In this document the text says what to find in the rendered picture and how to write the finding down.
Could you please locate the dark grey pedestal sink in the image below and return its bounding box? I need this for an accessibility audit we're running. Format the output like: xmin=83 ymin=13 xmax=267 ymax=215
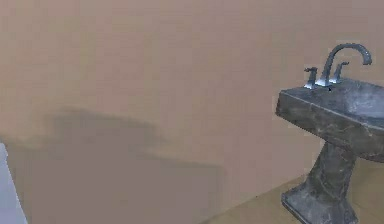
xmin=275 ymin=77 xmax=384 ymax=224

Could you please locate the grey metal faucet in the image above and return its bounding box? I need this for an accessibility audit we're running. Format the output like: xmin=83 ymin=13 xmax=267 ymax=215
xmin=303 ymin=42 xmax=373 ymax=90

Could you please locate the pale blue-white panel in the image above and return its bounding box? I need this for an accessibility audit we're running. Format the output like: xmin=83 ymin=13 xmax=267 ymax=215
xmin=0 ymin=142 xmax=29 ymax=224

